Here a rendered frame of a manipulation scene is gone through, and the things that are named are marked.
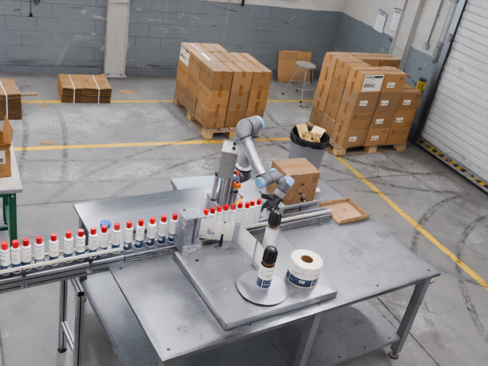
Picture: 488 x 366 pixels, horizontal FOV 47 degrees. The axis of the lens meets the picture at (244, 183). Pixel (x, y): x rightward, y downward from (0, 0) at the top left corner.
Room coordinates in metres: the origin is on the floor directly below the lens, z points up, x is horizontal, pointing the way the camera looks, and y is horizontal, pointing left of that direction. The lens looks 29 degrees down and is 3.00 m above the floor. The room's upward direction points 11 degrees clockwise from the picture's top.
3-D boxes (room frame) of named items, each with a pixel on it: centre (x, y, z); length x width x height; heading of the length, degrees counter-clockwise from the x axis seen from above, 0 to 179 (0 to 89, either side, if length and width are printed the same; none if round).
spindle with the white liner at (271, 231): (3.05, -0.24, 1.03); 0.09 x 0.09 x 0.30
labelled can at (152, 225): (2.85, 0.50, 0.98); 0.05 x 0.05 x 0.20
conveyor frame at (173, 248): (3.23, -0.01, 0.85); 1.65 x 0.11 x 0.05; 127
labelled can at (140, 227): (2.80, 0.56, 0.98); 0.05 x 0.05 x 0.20
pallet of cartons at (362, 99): (7.34, -1.40, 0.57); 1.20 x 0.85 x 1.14; 122
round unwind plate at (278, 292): (2.64, -0.23, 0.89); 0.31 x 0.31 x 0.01
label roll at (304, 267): (2.82, -0.47, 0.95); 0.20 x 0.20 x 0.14
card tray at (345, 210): (3.82, -0.81, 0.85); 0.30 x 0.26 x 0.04; 127
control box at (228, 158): (3.23, 0.13, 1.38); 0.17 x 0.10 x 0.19; 2
